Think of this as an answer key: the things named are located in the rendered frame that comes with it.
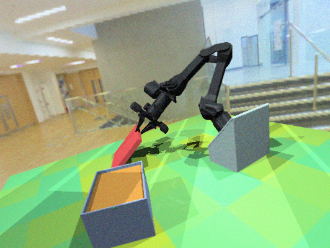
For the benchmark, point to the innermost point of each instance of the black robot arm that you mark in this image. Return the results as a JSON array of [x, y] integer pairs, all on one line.
[[209, 108]]

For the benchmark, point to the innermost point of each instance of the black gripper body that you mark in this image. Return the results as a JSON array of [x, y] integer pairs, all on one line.
[[153, 113]]

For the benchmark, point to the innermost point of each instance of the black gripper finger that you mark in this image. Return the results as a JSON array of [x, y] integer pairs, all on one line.
[[148, 127], [141, 120]]

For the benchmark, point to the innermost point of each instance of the red lid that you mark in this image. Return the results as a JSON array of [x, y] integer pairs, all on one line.
[[127, 148]]

